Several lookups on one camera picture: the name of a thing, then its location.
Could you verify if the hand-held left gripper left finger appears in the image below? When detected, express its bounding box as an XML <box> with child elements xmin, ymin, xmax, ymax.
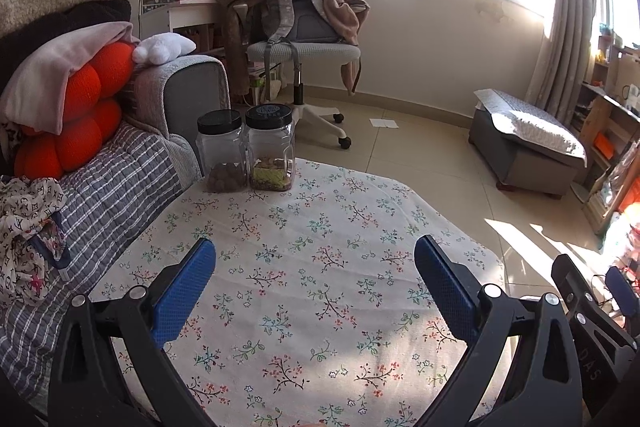
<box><xmin>47</xmin><ymin>237</ymin><xmax>218</xmax><ymax>427</ymax></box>

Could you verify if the wooden shelf unit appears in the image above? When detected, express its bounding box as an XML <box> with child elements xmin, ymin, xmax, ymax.
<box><xmin>570</xmin><ymin>37</ymin><xmax>640</xmax><ymax>235</ymax></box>

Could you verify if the green carton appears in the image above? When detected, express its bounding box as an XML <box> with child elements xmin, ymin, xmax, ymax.
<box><xmin>248</xmin><ymin>74</ymin><xmax>268</xmax><ymax>105</ymax></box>

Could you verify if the grey striped quilt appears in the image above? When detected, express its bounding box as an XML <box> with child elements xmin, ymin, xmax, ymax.
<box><xmin>0</xmin><ymin>124</ymin><xmax>201</xmax><ymax>408</ymax></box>

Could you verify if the taupe ribbed sofa cover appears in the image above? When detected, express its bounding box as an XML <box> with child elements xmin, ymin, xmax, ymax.
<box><xmin>122</xmin><ymin>67</ymin><xmax>173</xmax><ymax>132</ymax></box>

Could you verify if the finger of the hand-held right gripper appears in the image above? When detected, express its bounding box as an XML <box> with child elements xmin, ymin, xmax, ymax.
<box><xmin>551</xmin><ymin>253</ymin><xmax>638</xmax><ymax>353</ymax></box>
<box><xmin>605</xmin><ymin>266</ymin><xmax>640</xmax><ymax>333</ymax></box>

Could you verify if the pink cloth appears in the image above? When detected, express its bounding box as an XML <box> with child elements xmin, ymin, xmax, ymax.
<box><xmin>0</xmin><ymin>21</ymin><xmax>141</xmax><ymax>135</ymax></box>

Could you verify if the navy bag strap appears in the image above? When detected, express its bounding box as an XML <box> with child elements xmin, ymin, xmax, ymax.
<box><xmin>27</xmin><ymin>212</ymin><xmax>71</xmax><ymax>280</ymax></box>

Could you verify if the grey office chair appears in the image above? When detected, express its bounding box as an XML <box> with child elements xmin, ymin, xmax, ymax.
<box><xmin>232</xmin><ymin>0</ymin><xmax>362</xmax><ymax>150</ymax></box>

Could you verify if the orange box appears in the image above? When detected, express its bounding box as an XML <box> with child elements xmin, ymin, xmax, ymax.
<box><xmin>595</xmin><ymin>132</ymin><xmax>621</xmax><ymax>160</ymax></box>

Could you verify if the grey sofa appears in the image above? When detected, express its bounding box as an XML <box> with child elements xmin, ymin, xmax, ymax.
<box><xmin>0</xmin><ymin>54</ymin><xmax>232</xmax><ymax>413</ymax></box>

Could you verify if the patterned white scarf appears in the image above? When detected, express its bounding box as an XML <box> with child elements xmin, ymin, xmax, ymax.
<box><xmin>0</xmin><ymin>177</ymin><xmax>68</xmax><ymax>308</ymax></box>

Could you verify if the white patterned cover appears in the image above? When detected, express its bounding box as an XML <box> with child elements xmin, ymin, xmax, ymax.
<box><xmin>473</xmin><ymin>88</ymin><xmax>587</xmax><ymax>168</ymax></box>

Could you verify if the grey storage ottoman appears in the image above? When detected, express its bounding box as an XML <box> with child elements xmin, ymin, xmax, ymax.
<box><xmin>468</xmin><ymin>89</ymin><xmax>588</xmax><ymax>198</ymax></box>

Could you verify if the red bubble cushion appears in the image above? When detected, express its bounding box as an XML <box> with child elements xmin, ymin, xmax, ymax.
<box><xmin>14</xmin><ymin>42</ymin><xmax>137</xmax><ymax>180</ymax></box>

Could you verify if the pink blanket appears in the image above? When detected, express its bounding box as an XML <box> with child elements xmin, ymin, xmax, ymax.
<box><xmin>322</xmin><ymin>0</ymin><xmax>372</xmax><ymax>96</ymax></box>

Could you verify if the pink and white desk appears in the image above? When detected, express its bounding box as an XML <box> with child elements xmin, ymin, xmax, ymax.
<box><xmin>139</xmin><ymin>0</ymin><xmax>226</xmax><ymax>58</ymax></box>

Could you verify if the grey backpack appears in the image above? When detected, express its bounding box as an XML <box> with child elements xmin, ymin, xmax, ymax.
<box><xmin>267</xmin><ymin>0</ymin><xmax>351</xmax><ymax>62</ymax></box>

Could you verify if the plastic jar with green label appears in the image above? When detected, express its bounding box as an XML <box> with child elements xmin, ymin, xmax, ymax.
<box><xmin>244</xmin><ymin>103</ymin><xmax>297</xmax><ymax>192</ymax></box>

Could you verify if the white plush toy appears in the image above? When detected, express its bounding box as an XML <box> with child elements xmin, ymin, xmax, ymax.
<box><xmin>132</xmin><ymin>33</ymin><xmax>197</xmax><ymax>66</ymax></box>

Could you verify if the dark cloth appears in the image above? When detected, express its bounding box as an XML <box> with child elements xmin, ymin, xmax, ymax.
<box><xmin>0</xmin><ymin>0</ymin><xmax>132</xmax><ymax>72</ymax></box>

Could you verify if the beige curtain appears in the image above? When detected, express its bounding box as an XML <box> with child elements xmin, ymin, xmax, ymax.
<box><xmin>527</xmin><ymin>0</ymin><xmax>608</xmax><ymax>122</ymax></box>

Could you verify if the plastic jar with brown contents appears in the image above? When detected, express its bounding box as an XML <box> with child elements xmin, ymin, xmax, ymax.
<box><xmin>196</xmin><ymin>109</ymin><xmax>248</xmax><ymax>194</ymax></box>

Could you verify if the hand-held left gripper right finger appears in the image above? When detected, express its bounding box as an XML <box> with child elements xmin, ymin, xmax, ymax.
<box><xmin>414</xmin><ymin>234</ymin><xmax>583</xmax><ymax>427</ymax></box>

